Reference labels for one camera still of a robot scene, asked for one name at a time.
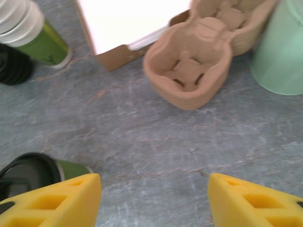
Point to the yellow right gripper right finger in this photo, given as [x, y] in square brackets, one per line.
[227, 203]

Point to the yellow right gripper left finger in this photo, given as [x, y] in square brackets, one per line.
[78, 205]

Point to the green coffee cup black lid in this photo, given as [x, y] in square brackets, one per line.
[28, 170]

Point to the cardboard napkin box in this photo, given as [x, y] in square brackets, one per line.
[111, 59]

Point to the stack of black lids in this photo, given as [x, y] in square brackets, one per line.
[14, 68]

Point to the mint green cup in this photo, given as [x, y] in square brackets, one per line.
[281, 52]

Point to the stack of green paper cups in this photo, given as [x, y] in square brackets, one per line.
[42, 42]

